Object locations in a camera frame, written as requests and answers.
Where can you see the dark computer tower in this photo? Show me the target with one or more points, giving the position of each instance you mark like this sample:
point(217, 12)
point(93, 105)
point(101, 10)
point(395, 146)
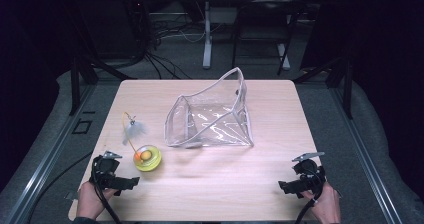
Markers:
point(138, 27)

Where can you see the person's left hand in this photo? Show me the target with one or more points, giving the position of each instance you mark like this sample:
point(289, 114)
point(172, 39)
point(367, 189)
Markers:
point(89, 200)

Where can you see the black chair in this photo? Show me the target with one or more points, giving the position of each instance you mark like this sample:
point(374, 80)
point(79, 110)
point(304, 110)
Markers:
point(263, 20)

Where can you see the person's right hand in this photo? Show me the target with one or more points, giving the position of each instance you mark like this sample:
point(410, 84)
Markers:
point(326, 206)

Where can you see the black metal stand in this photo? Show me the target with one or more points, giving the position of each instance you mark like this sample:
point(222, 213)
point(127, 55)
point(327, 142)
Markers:
point(83, 67)
point(340, 74)

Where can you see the aluminium floor rail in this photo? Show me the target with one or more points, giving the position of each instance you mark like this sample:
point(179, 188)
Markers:
point(43, 157)
point(366, 164)

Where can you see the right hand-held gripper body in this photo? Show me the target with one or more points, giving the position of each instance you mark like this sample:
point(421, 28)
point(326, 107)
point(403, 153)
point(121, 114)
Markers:
point(309, 174)

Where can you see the yellow feather cat toy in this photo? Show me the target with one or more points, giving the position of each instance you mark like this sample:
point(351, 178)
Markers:
point(146, 157)

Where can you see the clear plastic bag white trim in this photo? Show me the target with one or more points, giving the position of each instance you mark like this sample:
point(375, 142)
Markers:
point(213, 120)

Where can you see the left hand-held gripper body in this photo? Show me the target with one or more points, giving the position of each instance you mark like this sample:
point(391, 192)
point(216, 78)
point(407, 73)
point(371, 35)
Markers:
point(106, 170)

